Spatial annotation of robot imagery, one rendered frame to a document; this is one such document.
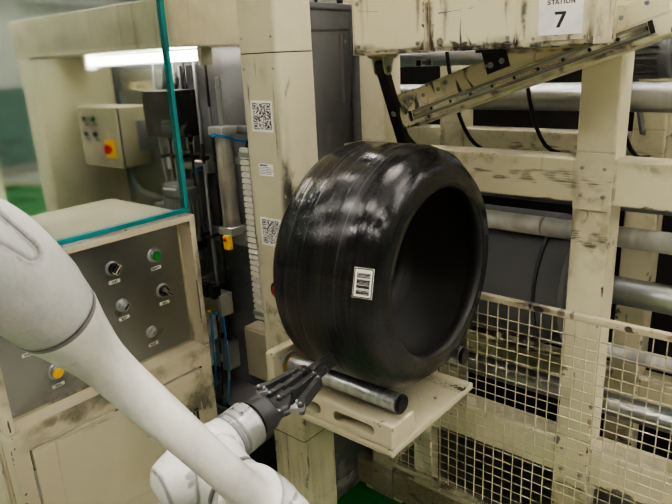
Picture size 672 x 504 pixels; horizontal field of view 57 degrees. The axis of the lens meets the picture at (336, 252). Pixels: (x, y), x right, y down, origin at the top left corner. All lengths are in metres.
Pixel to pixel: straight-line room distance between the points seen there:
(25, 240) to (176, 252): 1.04
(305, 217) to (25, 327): 0.71
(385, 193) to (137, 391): 0.62
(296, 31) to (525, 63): 0.54
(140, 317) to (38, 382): 0.28
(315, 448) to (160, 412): 1.02
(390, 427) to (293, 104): 0.78
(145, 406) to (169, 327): 0.88
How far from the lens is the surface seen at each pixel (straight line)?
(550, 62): 1.55
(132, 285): 1.64
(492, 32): 1.46
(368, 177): 1.26
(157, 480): 1.10
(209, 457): 0.91
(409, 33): 1.57
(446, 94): 1.68
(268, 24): 1.50
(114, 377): 0.84
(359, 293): 1.20
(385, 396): 1.42
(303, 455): 1.83
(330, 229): 1.23
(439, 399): 1.62
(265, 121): 1.53
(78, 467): 1.66
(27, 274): 0.68
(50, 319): 0.72
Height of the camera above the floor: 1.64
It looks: 17 degrees down
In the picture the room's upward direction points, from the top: 3 degrees counter-clockwise
